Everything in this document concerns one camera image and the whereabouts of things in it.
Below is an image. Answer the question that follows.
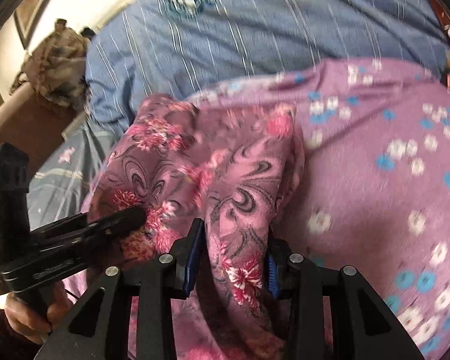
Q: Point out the maroon floral small garment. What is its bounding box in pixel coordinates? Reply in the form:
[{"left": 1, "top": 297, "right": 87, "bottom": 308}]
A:
[{"left": 88, "top": 96, "right": 304, "bottom": 359}]

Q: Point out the left hand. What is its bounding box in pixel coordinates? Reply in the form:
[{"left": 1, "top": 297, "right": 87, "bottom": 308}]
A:
[{"left": 4, "top": 281, "right": 72, "bottom": 345}]

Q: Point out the grey striped star pillow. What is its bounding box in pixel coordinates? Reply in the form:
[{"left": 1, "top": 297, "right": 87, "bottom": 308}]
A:
[{"left": 27, "top": 119, "right": 118, "bottom": 229}]

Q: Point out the brown wooden bed headboard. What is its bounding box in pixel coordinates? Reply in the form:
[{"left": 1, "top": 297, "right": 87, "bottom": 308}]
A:
[{"left": 0, "top": 83, "right": 77, "bottom": 173}]

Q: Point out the purple floral bedsheet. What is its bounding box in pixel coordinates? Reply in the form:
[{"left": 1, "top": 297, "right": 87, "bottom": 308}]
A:
[{"left": 184, "top": 58, "right": 450, "bottom": 359}]

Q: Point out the camouflage patterned cloth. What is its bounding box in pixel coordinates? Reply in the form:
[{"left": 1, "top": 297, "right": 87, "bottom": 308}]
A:
[{"left": 9, "top": 19, "right": 90, "bottom": 111}]

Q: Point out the blue plaid quilt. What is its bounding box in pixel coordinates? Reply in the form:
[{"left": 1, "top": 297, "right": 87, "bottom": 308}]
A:
[{"left": 86, "top": 0, "right": 448, "bottom": 135}]

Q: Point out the framed wall picture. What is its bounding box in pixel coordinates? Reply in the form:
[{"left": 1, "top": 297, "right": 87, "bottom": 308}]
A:
[{"left": 13, "top": 0, "right": 50, "bottom": 50}]

